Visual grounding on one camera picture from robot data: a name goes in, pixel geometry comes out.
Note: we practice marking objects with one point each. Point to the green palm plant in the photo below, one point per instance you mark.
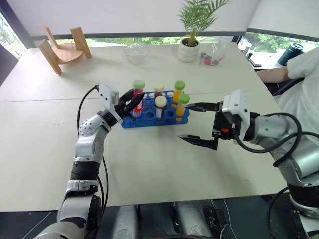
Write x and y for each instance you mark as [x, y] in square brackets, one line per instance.
[197, 15]

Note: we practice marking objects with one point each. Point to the person's white shirt torso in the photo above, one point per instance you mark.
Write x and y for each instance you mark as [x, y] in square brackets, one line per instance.
[304, 84]

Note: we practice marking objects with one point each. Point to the black chair armrest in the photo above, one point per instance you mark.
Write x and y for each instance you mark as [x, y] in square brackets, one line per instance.
[286, 85]

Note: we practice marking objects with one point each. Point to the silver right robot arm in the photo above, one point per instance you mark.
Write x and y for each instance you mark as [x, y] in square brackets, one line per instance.
[281, 134]

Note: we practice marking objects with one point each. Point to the white plant pot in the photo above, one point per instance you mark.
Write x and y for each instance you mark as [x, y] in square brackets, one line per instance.
[188, 52]

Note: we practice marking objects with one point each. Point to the red tube with green cap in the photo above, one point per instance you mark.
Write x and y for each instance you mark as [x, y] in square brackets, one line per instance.
[138, 87]

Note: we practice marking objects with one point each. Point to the orange tube with green cap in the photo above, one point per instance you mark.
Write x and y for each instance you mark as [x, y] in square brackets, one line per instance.
[179, 88]
[182, 107]

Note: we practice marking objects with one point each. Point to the clear glass bowl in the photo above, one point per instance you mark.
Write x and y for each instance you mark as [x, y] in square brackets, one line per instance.
[136, 53]

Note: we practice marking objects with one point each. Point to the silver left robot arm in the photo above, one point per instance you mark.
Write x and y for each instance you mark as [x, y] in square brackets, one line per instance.
[84, 149]

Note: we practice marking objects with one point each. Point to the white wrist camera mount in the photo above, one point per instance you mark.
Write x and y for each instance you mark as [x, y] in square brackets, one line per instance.
[107, 95]
[235, 102]

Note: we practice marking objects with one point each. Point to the person's bare forearm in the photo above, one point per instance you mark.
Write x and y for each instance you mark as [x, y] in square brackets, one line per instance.
[272, 74]

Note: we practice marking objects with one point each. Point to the clear plastic bag with items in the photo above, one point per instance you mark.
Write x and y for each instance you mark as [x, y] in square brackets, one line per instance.
[211, 56]

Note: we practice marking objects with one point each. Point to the wooden curved stand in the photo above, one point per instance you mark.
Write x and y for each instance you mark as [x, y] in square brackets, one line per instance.
[67, 53]

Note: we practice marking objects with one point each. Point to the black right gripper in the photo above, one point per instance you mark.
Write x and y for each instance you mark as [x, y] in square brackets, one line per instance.
[224, 124]

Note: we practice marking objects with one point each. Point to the dark green tumbler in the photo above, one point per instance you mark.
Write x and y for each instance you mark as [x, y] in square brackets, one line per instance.
[289, 54]

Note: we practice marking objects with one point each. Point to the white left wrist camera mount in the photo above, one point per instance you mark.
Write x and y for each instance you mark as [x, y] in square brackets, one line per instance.
[107, 95]

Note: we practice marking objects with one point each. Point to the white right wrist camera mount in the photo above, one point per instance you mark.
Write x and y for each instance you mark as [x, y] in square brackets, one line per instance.
[235, 102]

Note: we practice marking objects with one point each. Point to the dark red tube, cream cap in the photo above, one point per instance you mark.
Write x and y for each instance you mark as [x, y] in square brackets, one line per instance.
[158, 89]
[160, 104]

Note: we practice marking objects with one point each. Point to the blue test tube rack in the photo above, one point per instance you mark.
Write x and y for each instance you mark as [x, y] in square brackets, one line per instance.
[149, 119]

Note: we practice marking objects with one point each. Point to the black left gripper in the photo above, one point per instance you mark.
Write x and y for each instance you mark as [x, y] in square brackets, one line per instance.
[122, 108]

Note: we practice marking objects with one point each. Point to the grey rounded shape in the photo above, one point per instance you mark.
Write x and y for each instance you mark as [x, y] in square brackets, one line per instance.
[189, 219]
[127, 221]

